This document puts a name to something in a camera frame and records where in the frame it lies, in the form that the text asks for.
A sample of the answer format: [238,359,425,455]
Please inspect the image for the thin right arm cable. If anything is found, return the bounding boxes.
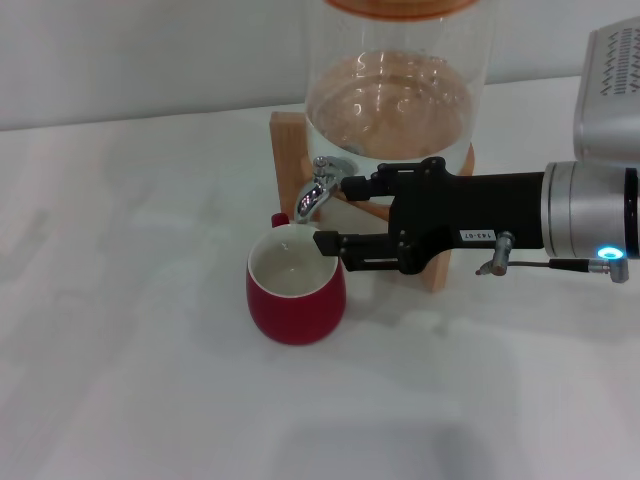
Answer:
[473,229,632,284]

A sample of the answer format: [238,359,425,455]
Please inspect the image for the chrome faucet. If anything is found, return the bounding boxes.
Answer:
[293,155,357,225]

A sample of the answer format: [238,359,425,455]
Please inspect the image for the wooden dispenser stand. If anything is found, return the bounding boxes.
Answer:
[269,110,476,294]

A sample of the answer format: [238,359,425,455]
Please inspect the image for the red ceramic cup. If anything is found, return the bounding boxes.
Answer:
[244,212,347,346]

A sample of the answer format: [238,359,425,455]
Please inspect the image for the wooden jar lid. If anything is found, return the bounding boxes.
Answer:
[322,0,481,22]

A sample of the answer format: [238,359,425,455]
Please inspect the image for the glass water dispenser jar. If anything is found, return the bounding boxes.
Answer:
[303,0,496,174]

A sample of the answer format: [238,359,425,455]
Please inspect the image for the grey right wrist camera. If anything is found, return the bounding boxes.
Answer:
[572,16,640,163]

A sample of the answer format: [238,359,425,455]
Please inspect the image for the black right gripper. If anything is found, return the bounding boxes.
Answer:
[312,156,547,276]

